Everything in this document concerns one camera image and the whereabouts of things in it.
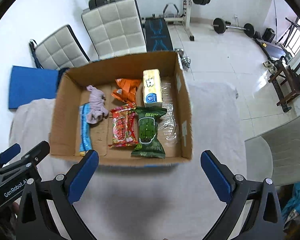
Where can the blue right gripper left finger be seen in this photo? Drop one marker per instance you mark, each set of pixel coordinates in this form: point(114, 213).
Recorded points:
point(79, 175)

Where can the dark wooden chair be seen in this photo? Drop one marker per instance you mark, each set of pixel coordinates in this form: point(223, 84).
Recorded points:
point(285, 75)

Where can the black blue weight bench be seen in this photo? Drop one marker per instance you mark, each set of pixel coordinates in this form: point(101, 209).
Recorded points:
point(157, 35)

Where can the purple soft cloth toy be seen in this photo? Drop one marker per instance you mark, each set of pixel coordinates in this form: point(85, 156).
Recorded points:
point(97, 107)

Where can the red snack packet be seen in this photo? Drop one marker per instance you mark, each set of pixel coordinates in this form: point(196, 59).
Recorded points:
point(123, 126)

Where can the blue long snack packet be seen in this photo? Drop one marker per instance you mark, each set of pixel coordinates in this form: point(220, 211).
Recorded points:
point(85, 141)

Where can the blue foam mat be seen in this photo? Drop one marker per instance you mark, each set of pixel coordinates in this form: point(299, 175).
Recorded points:
point(28, 84)

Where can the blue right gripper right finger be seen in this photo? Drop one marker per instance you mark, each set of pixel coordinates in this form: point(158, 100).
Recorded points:
point(219, 176)

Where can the small dumbbell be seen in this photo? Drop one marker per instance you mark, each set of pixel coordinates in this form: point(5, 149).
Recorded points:
point(185, 60)

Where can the green snack packet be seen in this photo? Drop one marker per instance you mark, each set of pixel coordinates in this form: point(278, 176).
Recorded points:
point(148, 144)

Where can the black speaker box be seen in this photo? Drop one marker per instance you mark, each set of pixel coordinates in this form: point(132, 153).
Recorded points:
point(268, 35)

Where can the right white padded chair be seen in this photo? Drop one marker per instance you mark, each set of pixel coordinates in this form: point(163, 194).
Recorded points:
point(115, 29)

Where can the grey table cloth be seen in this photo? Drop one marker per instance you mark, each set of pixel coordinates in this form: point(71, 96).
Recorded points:
point(173, 202)

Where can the floor barbell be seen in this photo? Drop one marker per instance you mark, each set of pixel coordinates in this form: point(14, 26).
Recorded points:
point(220, 26)

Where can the white padded chair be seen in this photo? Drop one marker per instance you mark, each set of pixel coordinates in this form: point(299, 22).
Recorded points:
point(59, 50)
point(115, 29)

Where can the left white padded chair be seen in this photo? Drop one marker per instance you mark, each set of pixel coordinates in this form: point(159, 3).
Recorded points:
point(59, 50)

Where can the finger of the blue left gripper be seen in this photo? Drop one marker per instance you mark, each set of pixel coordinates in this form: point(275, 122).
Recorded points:
point(9, 154)

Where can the orange snack packet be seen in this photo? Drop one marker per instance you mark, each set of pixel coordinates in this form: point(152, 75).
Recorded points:
point(127, 89)

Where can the yellow tissue pack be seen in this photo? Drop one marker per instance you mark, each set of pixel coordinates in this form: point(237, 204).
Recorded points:
point(152, 92)

